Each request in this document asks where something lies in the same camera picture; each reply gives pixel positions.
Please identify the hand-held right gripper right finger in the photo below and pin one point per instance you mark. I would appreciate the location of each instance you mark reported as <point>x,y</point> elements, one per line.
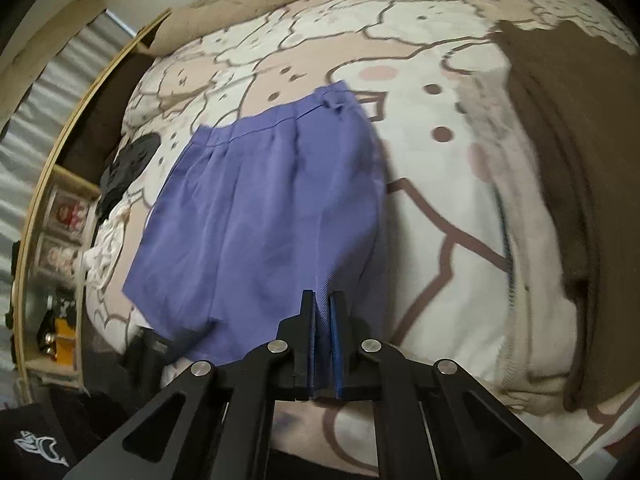
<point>336,345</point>

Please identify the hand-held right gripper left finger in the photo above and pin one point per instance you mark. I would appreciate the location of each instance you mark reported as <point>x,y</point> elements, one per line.
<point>311,345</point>

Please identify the purple shorts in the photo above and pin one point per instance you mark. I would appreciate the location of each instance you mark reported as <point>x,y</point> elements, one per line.
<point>260,210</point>

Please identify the beige fleece garment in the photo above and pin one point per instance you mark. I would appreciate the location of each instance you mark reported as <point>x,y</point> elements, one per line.
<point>530,270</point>

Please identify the white garment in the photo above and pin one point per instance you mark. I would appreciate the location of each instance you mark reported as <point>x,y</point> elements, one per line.
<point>107,245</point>

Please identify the yellow box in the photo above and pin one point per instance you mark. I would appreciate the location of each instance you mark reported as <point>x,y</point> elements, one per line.
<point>62,342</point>

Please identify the black garment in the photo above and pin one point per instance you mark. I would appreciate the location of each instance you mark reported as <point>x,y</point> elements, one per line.
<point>130,160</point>

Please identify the pink figurine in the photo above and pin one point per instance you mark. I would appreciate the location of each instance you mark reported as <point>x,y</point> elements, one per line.
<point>57,260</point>

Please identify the red and white figurine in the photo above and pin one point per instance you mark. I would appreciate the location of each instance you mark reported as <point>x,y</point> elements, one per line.
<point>67,215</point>

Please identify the black cloth with white logo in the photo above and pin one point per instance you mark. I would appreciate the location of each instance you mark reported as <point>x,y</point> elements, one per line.
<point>30,425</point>

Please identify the grey-brown garment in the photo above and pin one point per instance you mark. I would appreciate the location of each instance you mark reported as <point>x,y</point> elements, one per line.
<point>565,135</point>

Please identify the wooden shelf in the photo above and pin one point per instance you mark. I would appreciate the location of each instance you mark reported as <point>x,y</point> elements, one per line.
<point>52,160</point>

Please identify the grey ribbed curtain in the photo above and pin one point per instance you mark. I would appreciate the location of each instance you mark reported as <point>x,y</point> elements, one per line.
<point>30,170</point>

